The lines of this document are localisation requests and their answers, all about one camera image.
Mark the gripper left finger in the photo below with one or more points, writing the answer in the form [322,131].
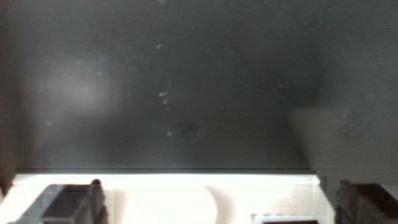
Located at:
[77,206]

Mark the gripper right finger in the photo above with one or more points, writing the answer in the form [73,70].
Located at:
[366,205]

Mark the white front drawer with knob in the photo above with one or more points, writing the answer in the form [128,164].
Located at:
[187,198]

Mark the white drawer cabinet box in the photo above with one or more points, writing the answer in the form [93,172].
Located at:
[199,87]

